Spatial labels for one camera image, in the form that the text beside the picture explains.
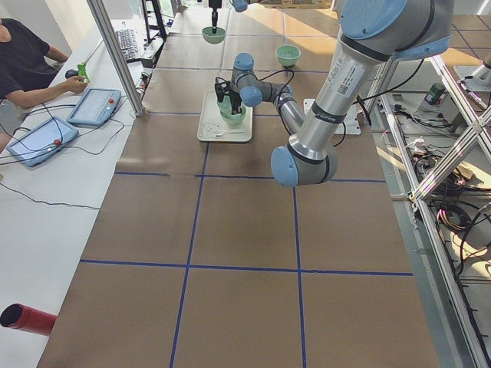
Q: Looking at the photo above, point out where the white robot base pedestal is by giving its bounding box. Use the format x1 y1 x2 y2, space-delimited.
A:
302 97 362 136

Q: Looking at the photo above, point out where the green bowl with ice cubes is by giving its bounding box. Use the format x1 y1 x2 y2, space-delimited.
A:
275 45 302 67

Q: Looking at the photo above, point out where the near blue teach pendant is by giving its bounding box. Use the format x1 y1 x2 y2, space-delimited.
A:
7 117 79 167

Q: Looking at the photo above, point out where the green bowl on tray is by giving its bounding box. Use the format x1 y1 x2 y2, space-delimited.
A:
220 112 246 127

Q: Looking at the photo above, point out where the far blue teach pendant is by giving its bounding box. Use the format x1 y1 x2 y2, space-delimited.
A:
66 87 121 127

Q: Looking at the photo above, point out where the red cylinder tube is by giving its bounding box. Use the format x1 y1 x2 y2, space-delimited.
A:
1 304 57 336

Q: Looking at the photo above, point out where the black keyboard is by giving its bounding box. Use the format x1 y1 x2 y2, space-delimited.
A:
115 29 140 63

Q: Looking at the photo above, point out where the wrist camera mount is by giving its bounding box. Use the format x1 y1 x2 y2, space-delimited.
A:
214 77 230 103

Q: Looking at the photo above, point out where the green device on shelf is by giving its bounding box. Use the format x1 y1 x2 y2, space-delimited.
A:
424 83 446 105

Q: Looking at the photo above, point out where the person in black shirt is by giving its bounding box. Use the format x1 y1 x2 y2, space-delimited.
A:
1 18 88 110

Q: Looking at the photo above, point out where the cream bear serving tray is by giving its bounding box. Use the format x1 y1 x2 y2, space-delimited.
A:
196 90 253 143

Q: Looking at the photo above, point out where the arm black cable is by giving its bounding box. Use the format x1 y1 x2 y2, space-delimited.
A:
252 68 348 149

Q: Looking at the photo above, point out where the white plastic spoon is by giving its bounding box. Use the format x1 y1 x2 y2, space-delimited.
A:
213 129 245 138

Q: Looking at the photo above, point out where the aluminium frame post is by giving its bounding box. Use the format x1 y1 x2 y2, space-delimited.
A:
87 0 145 117

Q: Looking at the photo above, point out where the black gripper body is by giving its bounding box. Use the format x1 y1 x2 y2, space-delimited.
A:
224 81 242 106
208 0 222 10

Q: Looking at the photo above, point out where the blue teach pendant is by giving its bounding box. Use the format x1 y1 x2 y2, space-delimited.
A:
66 87 121 127
7 117 79 167

